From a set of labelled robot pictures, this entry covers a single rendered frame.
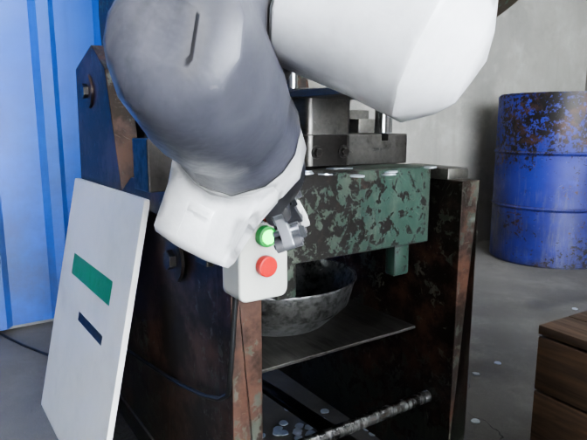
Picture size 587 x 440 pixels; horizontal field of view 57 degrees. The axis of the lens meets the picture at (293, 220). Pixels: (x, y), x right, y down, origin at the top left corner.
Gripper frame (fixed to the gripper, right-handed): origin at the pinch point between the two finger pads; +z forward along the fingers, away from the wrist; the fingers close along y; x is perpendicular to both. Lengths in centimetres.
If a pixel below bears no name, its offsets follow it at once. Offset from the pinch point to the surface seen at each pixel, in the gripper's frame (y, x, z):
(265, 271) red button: -3.3, 6.1, 9.0
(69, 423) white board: -13, 66, 59
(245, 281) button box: -3.8, 9.1, 8.7
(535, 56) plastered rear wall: 125, -157, 272
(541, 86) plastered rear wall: 109, -157, 285
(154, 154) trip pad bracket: 14.8, 15.0, 3.2
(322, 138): 19.9, -6.8, 29.3
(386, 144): 20, -19, 43
